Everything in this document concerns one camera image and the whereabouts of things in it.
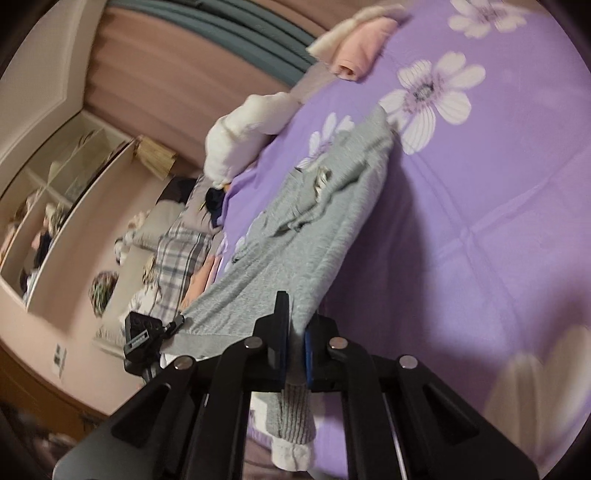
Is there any grey sweater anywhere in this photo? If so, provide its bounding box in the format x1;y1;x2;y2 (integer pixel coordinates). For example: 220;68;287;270
163;106;394;471

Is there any peach patterned folded garment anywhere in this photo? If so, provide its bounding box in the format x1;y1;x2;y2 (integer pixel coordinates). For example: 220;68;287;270
179;255;221;311

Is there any plaid blue white cloth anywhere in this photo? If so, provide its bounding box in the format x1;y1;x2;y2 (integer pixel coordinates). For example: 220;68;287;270
150;223;213;324

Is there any grey pillow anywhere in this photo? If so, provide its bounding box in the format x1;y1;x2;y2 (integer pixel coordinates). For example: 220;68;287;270
132;200;185;252

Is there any dark navy garment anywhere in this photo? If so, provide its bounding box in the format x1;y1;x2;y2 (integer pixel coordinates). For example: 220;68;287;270
204;187;225;228

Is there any straw tassel bundle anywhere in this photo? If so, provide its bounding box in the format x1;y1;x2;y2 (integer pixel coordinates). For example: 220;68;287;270
134;136;177;180

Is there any purple floral bed sheet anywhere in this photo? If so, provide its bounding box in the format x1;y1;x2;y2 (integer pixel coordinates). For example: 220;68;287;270
224;1;590;474

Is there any white fluffy blanket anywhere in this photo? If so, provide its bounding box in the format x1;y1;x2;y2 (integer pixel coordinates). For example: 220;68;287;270
204;92;301;187

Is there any teal curtain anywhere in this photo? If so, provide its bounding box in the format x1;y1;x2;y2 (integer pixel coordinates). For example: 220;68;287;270
107;0;315;87

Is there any cream folded cloth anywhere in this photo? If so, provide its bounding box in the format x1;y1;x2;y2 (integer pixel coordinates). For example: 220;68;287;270
307;1;409;64

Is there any pink folded garment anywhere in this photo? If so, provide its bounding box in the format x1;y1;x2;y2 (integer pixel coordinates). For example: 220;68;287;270
329;17;399;82

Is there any white wall shelf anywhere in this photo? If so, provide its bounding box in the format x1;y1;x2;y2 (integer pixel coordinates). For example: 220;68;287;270
1;110;135;317

